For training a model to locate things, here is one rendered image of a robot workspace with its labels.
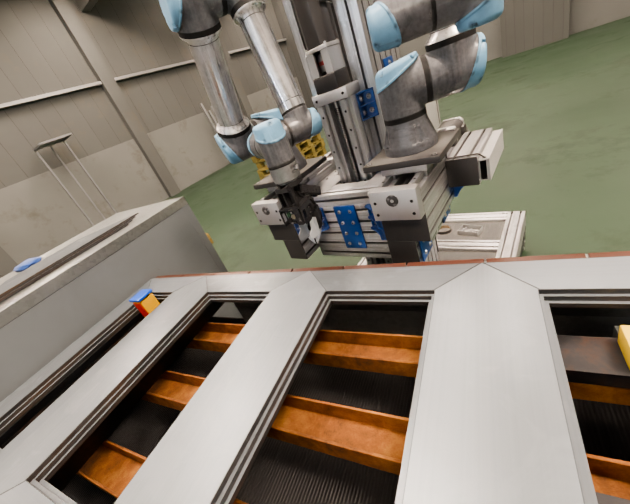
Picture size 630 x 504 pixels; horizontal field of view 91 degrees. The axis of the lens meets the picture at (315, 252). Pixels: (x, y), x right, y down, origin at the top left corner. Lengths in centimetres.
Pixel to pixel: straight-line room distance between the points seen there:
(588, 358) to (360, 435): 42
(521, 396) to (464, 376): 7
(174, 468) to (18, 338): 81
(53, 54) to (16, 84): 101
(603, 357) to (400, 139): 64
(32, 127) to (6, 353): 761
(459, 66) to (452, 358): 68
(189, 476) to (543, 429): 52
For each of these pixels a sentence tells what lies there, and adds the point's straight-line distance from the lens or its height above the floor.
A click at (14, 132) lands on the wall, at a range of 867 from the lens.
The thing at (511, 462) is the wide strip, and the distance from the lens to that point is 51.
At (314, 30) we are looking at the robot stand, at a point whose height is 142.
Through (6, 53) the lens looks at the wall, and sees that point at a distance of 912.
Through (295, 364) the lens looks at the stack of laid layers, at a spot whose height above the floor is 83.
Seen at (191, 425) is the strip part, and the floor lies 85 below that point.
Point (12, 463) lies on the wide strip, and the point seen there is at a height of 85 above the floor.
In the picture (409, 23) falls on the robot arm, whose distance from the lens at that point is 67.
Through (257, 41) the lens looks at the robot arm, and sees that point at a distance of 100.
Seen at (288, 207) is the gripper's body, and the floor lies 104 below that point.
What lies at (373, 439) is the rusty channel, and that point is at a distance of 72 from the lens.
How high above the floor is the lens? 130
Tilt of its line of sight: 27 degrees down
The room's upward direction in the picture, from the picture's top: 22 degrees counter-clockwise
